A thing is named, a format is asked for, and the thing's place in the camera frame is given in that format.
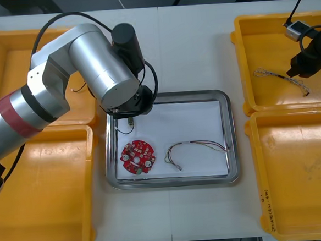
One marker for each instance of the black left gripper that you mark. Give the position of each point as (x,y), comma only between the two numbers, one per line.
(144,101)

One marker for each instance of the white paper sheet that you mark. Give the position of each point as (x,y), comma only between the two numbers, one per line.
(182,119)

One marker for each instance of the yellow-orange plastic bin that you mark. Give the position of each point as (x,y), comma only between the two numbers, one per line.
(291,172)
(44,189)
(268,49)
(5,68)

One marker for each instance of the silver and black left arm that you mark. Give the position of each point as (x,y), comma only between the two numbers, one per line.
(101,64)

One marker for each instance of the small metal solenoid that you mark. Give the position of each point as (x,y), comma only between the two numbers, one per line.
(130,124)

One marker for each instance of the round red circuit board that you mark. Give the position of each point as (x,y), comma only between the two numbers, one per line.
(137,156)

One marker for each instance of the steel tray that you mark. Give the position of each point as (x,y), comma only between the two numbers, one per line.
(232,148)

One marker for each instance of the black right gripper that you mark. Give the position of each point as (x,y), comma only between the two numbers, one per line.
(306,62)

